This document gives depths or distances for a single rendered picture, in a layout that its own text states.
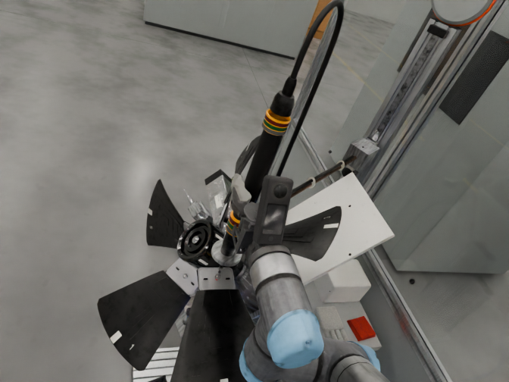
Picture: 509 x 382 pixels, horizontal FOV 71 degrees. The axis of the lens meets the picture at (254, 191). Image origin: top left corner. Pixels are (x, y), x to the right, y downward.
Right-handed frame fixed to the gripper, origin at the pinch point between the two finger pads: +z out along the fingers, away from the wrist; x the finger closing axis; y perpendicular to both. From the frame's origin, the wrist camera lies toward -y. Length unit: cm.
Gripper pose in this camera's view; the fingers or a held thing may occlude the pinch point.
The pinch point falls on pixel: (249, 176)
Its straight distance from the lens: 71.8
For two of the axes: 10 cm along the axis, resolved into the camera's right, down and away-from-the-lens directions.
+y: -2.9, 7.4, 6.1
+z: -2.2, -6.7, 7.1
